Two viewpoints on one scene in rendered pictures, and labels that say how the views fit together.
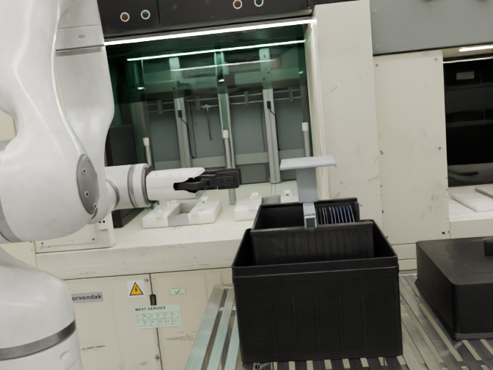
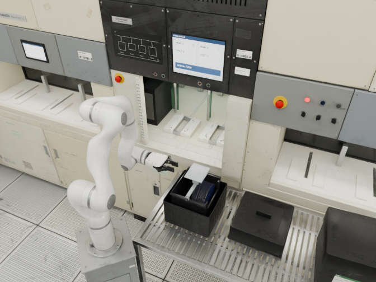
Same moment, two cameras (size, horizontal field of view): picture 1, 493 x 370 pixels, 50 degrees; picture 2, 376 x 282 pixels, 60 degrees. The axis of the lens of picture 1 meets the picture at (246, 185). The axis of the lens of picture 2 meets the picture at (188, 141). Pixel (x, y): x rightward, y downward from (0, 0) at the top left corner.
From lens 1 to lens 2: 120 cm
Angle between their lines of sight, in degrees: 34
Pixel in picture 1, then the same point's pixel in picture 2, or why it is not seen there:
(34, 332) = (98, 226)
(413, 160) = (259, 159)
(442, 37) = (281, 122)
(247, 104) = not seen: hidden behind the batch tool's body
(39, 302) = (99, 221)
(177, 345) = (165, 180)
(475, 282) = (236, 228)
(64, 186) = (103, 207)
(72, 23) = not seen: hidden behind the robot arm
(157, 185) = (147, 164)
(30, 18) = (100, 154)
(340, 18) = (236, 107)
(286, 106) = not seen: hidden behind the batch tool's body
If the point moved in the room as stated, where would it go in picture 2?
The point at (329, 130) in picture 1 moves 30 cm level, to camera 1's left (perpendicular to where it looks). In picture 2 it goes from (225, 142) to (176, 132)
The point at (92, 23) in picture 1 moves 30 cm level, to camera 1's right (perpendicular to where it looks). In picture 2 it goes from (128, 118) to (186, 130)
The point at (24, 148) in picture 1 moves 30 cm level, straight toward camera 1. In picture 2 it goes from (95, 197) to (81, 257)
